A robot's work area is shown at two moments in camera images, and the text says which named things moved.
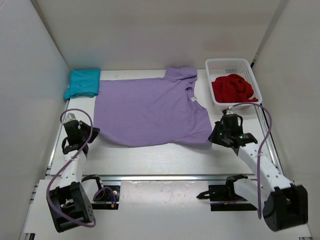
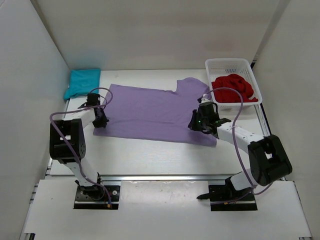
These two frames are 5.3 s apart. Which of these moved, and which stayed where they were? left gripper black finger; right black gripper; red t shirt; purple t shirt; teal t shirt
Moved: purple t shirt; right black gripper; left gripper black finger
Stayed: teal t shirt; red t shirt
